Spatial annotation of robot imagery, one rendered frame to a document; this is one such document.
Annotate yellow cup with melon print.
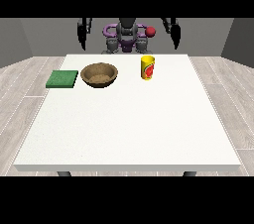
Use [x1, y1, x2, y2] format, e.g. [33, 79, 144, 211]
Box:
[140, 55, 157, 81]

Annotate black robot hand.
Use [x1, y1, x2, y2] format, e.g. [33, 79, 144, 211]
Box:
[160, 18, 183, 51]
[76, 18, 93, 52]

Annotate grey robot trunk purple rings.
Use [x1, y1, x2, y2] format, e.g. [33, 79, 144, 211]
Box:
[101, 18, 157, 55]

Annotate green square pad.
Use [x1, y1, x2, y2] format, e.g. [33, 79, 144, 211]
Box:
[45, 69, 79, 89]

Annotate small red ball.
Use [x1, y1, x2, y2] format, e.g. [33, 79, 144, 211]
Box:
[145, 26, 157, 38]

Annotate brown wooden bowl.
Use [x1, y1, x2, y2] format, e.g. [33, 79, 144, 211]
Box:
[79, 62, 119, 89]

